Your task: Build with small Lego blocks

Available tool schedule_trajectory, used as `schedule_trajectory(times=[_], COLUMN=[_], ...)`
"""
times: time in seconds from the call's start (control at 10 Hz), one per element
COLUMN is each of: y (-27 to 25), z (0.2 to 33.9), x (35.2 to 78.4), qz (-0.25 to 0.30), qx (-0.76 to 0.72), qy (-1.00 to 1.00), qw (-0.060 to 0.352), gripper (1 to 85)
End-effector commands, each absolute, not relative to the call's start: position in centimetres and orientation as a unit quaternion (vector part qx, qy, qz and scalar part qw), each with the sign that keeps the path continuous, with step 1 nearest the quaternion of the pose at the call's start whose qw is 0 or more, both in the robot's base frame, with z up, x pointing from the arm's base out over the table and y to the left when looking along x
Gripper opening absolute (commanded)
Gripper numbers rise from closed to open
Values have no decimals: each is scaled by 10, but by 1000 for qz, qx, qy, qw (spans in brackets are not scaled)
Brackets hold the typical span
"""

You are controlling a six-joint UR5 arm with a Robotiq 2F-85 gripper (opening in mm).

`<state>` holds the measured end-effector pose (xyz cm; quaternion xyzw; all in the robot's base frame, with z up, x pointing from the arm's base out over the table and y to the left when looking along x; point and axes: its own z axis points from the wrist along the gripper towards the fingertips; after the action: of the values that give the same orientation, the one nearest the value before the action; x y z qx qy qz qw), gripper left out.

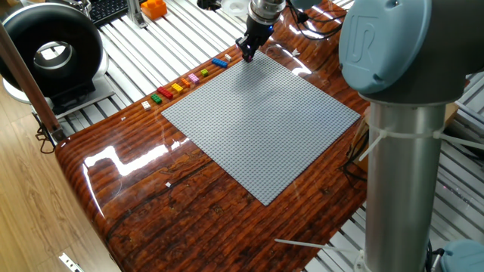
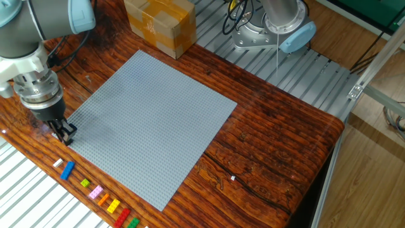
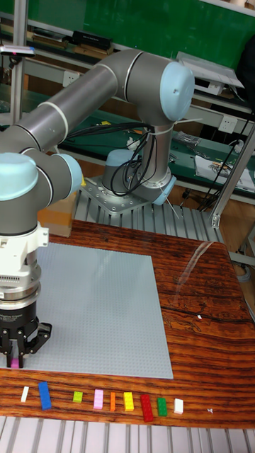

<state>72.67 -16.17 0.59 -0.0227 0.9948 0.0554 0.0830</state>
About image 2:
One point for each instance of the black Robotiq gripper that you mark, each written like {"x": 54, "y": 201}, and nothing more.
{"x": 50, "y": 112}

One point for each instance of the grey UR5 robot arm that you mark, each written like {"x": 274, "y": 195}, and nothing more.
{"x": 47, "y": 19}

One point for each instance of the thin white Lego brick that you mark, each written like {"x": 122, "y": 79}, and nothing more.
{"x": 58, "y": 162}

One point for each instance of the long blue Lego brick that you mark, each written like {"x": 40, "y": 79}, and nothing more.
{"x": 67, "y": 170}

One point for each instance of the small lime Lego brick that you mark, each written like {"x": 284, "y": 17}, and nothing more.
{"x": 85, "y": 182}

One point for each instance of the pink Lego brick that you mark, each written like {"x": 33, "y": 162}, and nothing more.
{"x": 95, "y": 192}

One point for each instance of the thin orange Lego brick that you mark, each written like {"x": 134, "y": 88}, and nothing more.
{"x": 103, "y": 199}

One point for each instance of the grey Lego baseplate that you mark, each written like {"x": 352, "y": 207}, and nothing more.
{"x": 152, "y": 133}

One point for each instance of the yellow Lego brick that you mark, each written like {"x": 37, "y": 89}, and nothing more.
{"x": 113, "y": 206}

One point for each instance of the long red Lego brick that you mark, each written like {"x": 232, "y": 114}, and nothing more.
{"x": 122, "y": 218}

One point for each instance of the green Lego brick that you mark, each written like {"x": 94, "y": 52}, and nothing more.
{"x": 133, "y": 223}

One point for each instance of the taped cardboard box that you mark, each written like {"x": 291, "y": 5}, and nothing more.
{"x": 164, "y": 28}

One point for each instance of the aluminium cross beam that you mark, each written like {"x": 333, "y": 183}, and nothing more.
{"x": 386, "y": 101}

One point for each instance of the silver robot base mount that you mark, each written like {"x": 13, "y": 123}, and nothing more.
{"x": 250, "y": 38}

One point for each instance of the silver metal bracket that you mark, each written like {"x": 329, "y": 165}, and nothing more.
{"x": 355, "y": 92}

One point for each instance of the aluminium frame post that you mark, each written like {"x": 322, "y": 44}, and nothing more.
{"x": 379, "y": 54}

